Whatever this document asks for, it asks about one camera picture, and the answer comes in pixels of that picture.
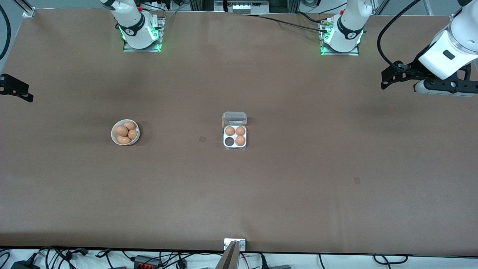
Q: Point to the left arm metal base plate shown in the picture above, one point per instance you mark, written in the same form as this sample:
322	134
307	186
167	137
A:
340	53

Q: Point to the aluminium camera post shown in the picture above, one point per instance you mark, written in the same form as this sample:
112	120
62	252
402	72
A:
229	259

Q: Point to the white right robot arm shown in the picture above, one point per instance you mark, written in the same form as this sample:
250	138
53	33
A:
130	18

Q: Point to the black power adapter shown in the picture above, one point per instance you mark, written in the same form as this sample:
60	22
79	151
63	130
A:
24	264

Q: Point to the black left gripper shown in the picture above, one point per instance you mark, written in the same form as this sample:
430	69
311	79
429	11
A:
413	67

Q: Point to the small metal mount bracket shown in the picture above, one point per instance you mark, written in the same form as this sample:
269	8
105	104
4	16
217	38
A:
242	244

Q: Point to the aluminium frame profile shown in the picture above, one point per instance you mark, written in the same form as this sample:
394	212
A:
453	16
28	11

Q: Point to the clear plastic egg carton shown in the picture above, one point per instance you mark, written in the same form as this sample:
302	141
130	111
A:
234	116

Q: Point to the connector with orange levers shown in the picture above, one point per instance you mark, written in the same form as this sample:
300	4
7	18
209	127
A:
147	261

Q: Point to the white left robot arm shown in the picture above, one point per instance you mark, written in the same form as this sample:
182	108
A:
351	22

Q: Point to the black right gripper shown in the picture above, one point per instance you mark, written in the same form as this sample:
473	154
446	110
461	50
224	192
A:
11	85

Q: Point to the white power strip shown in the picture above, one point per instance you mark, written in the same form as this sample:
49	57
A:
242	6

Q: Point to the white bowl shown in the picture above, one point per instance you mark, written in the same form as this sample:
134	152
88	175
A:
113	135

